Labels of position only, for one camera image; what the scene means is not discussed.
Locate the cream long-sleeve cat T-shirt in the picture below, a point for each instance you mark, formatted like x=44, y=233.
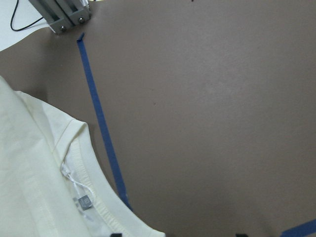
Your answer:
x=51, y=184

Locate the aluminium frame post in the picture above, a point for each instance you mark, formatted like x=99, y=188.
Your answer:
x=62, y=15

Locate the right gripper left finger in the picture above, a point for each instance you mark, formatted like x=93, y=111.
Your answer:
x=115, y=235

